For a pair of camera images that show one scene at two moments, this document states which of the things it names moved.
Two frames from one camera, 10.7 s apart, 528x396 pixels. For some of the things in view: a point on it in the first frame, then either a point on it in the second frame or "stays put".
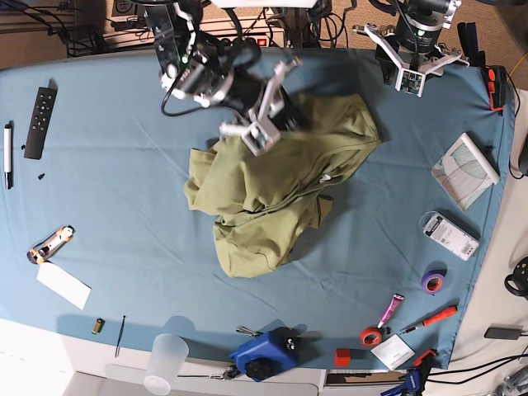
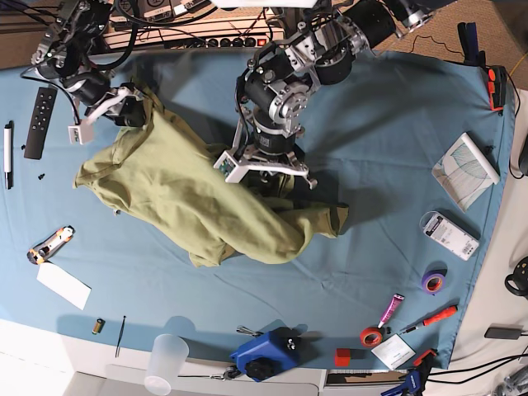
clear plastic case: [450, 236] stays put
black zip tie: [117, 350] stays put
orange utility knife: [43, 252] stays put
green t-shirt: [269, 201] → [166, 170]
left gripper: [409, 50] → [266, 151]
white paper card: [67, 287] stays put
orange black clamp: [497, 84] stays put
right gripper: [264, 126] → [123, 105]
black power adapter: [503, 333] stays put
